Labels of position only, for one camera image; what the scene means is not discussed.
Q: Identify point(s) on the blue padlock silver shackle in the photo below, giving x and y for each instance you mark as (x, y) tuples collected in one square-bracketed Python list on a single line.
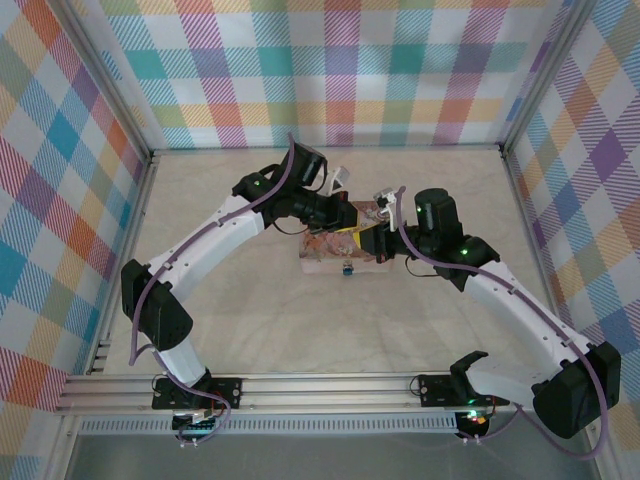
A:
[(347, 271)]

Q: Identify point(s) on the pink decorated tin box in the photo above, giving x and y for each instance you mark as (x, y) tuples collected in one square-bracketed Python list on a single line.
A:
[(325, 255)]

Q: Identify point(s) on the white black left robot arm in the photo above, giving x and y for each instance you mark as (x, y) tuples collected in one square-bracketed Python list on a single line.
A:
[(175, 255)]

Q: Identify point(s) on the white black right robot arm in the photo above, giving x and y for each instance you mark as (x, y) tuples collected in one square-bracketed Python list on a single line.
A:
[(520, 310)]

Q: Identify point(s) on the right controller circuit board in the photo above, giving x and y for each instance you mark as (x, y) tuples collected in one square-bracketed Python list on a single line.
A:
[(472, 420)]

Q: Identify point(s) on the controller circuit board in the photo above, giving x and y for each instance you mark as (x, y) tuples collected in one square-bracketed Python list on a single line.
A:
[(197, 425), (472, 420)]

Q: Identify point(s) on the left controller circuit board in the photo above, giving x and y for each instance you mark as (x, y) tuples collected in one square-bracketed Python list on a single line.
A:
[(197, 425)]

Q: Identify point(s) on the aluminium side rail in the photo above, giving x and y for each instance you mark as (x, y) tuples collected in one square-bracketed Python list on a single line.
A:
[(127, 250), (532, 240)]

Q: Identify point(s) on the thin aluminium rear rail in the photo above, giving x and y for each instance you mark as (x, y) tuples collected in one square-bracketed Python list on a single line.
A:
[(225, 148)]

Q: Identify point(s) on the long aluminium base rail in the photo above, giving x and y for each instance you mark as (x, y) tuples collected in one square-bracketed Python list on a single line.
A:
[(325, 392)]

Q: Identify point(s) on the black right mount plate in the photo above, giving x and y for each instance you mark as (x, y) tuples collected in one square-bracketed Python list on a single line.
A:
[(435, 390)]

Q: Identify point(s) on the black mount plate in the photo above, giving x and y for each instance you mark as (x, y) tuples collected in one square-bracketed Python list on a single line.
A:
[(227, 392), (435, 390)]

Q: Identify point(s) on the aluminium frame post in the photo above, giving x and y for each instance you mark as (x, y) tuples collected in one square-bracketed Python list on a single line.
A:
[(105, 75), (545, 75)]

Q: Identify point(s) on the black left mount plate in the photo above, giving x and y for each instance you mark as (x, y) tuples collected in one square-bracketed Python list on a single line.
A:
[(227, 392)]

